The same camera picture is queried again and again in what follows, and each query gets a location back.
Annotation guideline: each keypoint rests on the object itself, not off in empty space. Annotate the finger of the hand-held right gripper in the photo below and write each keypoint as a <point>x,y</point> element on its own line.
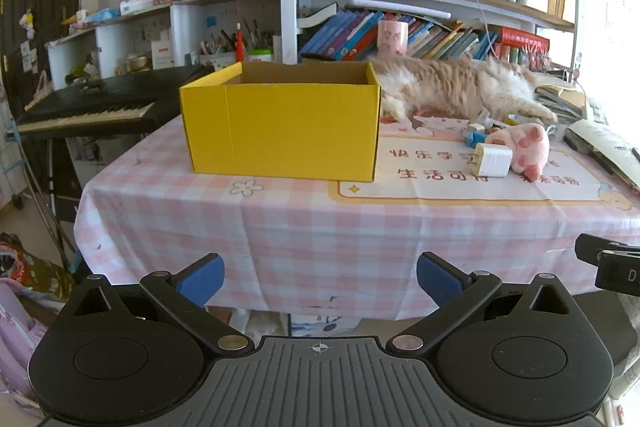
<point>587,247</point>
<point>620,274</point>

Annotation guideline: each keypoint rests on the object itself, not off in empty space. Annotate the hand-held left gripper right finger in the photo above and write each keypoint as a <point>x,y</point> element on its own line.
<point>440,277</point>

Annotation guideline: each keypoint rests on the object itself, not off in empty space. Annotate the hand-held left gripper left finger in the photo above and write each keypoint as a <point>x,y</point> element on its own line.
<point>202,279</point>

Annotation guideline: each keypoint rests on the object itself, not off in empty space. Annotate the blue shiny packet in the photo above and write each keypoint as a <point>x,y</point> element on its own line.
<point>472,139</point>

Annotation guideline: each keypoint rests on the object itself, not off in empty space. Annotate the yellow cardboard box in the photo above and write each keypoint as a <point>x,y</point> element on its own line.
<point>280,132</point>

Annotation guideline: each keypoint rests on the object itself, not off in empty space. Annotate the pink checked cloth desktop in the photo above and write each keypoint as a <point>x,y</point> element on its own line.
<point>250,232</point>

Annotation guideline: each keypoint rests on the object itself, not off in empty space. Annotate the printed desk mat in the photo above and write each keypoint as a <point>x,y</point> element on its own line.
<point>450,189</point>

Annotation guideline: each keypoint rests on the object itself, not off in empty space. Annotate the white printed booklet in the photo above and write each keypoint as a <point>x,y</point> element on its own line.
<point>600,144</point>

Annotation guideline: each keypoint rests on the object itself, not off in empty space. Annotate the pink plush paw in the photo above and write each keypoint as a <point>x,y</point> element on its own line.
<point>527,147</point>

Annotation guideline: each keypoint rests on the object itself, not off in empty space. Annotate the packing tape roll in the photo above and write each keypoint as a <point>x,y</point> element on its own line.
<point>495,159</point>

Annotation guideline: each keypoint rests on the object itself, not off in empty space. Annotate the stack of books and papers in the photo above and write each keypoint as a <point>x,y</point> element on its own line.
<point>565,102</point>

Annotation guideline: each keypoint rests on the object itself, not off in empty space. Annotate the keyboard stand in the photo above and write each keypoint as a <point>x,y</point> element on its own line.
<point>50,167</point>

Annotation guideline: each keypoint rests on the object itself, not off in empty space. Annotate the fluffy cream cat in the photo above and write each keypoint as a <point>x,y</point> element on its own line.
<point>450,82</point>

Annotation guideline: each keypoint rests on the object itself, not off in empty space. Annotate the black keyboard piano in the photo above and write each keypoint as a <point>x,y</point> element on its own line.
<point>90,104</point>

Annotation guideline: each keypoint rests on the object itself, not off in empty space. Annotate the red boxed book set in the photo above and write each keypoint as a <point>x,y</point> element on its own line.
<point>520,39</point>

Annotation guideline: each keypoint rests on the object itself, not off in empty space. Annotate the pen holder with pens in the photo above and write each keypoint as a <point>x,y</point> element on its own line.
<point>217,54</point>

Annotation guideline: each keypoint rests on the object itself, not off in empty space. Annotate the green lid jar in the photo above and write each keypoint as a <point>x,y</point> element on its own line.
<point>261,55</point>

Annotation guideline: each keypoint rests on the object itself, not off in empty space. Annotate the red slim bottle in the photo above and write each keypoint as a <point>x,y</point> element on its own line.
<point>241,44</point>

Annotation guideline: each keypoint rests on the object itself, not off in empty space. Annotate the pink printed cup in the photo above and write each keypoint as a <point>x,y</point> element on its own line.
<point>392,38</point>

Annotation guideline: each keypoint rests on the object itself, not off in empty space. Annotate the row of leaning books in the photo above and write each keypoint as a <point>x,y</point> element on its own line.
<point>350,34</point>

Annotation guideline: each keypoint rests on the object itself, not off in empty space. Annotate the dark door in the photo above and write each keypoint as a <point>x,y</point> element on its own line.
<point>35,7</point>

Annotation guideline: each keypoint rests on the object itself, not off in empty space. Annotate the wall poster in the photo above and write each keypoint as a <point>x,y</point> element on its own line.
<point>622,12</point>

